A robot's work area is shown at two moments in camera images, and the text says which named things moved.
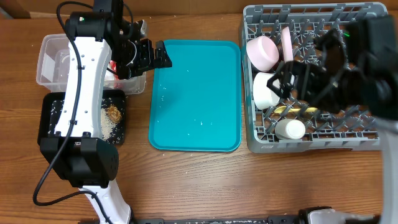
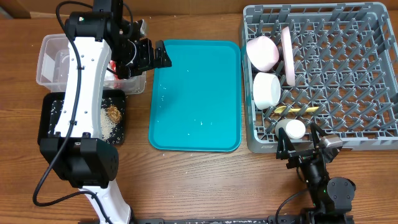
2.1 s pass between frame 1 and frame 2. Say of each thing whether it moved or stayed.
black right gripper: moved
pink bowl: stayed
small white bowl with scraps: stayed
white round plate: stayed
